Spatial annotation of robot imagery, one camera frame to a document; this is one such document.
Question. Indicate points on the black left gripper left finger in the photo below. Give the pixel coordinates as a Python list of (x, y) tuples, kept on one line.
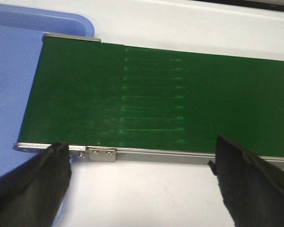
[(31, 194)]

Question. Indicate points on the blue plastic tray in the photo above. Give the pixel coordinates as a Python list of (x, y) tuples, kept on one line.
[(21, 32)]

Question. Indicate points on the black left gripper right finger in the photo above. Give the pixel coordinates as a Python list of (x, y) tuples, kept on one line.
[(252, 189)]

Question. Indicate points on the aluminium conveyor frame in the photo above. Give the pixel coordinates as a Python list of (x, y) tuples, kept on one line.
[(104, 153)]

